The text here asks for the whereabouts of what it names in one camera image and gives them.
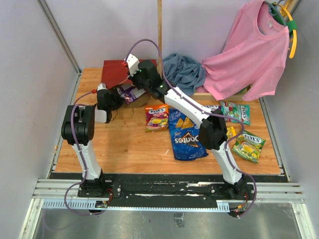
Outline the small yellow snack packet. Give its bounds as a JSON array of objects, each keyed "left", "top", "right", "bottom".
[{"left": 226, "top": 126, "right": 237, "bottom": 139}]

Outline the purple Fox's candy bag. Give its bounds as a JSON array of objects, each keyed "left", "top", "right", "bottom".
[{"left": 116, "top": 84, "right": 146, "bottom": 105}]

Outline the grey clothes hanger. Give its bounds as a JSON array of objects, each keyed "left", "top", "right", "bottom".
[{"left": 264, "top": 0, "right": 287, "bottom": 26}]

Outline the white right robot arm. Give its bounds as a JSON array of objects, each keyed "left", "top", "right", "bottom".
[{"left": 126, "top": 60, "right": 249, "bottom": 199}]

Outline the red paper bag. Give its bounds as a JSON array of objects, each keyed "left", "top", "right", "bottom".
[{"left": 101, "top": 59, "right": 158, "bottom": 108}]

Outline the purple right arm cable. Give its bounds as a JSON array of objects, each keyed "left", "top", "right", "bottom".
[{"left": 126, "top": 38, "right": 257, "bottom": 220}]

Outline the wooden rack frame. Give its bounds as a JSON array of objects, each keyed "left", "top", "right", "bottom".
[{"left": 155, "top": 0, "right": 255, "bottom": 102}]

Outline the blue Doritos chip bag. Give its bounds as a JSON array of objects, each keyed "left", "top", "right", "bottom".
[{"left": 168, "top": 108, "right": 208, "bottom": 161}]

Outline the green candy snack bag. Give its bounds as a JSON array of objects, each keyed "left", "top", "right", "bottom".
[{"left": 220, "top": 101, "right": 251, "bottom": 125}]

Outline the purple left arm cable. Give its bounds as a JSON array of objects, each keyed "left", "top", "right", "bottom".
[{"left": 63, "top": 89, "right": 108, "bottom": 216}]

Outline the purple snack bag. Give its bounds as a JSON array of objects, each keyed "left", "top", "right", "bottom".
[{"left": 205, "top": 105, "right": 221, "bottom": 111}]

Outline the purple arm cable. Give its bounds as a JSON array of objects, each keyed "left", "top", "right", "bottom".
[
  {"left": 63, "top": 89, "right": 108, "bottom": 216},
  {"left": 126, "top": 38, "right": 257, "bottom": 220}
]

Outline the orange Fox's candy bag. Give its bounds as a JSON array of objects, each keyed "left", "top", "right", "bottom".
[{"left": 145, "top": 104, "right": 169, "bottom": 132}]

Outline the yellow clothes hanger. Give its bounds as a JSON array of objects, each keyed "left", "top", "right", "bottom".
[{"left": 277, "top": 0, "right": 298, "bottom": 59}]

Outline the blue crumpled shirt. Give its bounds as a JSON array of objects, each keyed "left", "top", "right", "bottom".
[{"left": 163, "top": 53, "right": 206, "bottom": 96}]

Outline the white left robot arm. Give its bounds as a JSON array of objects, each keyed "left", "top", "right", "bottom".
[{"left": 61, "top": 89, "right": 123, "bottom": 198}]

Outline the aluminium corner post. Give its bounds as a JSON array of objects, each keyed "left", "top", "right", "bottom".
[{"left": 36, "top": 0, "right": 83, "bottom": 75}]

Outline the green clothes hanger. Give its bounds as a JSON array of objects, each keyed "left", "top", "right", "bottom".
[{"left": 273, "top": 0, "right": 298, "bottom": 33}]

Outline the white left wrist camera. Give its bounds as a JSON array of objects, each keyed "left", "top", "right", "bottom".
[{"left": 97, "top": 83, "right": 108, "bottom": 92}]

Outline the pink t-shirt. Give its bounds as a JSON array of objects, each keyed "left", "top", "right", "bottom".
[{"left": 202, "top": 0, "right": 290, "bottom": 101}]

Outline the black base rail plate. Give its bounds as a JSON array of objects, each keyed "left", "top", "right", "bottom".
[{"left": 43, "top": 173, "right": 288, "bottom": 209}]

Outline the green yellow Fox's candy bag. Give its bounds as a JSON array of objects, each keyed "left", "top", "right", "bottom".
[{"left": 231, "top": 130, "right": 266, "bottom": 163}]

